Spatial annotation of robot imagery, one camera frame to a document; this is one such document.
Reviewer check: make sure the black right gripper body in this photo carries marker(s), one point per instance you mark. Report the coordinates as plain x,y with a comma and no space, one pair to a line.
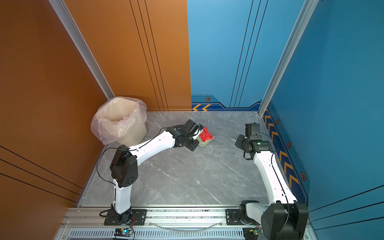
242,142

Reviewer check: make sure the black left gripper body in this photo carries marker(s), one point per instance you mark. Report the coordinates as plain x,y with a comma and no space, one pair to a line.
191,143

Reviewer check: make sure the green dustpan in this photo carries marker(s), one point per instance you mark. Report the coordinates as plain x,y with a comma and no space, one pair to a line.
204,140

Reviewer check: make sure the large red paper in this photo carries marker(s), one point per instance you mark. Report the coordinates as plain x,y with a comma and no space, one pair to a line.
205,132

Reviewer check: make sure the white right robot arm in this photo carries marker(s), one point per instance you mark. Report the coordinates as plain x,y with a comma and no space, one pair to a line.
284,218

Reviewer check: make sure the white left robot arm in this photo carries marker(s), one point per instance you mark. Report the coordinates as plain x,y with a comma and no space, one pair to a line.
125,164

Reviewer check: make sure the cream trash bin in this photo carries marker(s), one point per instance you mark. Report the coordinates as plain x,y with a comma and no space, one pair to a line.
129,126

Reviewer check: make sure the clear plastic bin liner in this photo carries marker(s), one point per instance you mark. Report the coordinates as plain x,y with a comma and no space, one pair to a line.
117,120

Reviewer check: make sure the right controller board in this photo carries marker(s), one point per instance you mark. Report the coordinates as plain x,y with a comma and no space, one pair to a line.
251,233

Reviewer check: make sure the controller board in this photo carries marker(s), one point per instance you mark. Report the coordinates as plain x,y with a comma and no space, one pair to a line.
124,234
251,233

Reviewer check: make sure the left controller board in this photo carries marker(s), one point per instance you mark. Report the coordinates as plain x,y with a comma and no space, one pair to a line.
124,234

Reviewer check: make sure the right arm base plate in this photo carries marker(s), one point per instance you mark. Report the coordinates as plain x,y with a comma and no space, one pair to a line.
236,217

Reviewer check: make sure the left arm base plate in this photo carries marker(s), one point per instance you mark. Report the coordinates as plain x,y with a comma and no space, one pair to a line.
135,217

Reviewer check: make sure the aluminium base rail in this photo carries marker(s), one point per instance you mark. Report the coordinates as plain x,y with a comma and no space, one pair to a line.
206,222

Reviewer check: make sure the aluminium corner post right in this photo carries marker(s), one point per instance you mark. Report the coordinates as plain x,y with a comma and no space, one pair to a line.
295,36

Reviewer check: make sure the aluminium corner post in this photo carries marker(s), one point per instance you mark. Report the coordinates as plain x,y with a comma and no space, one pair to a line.
75,34
295,36

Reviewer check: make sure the aluminium corner post left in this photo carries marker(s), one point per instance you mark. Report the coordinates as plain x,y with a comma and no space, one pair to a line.
75,34

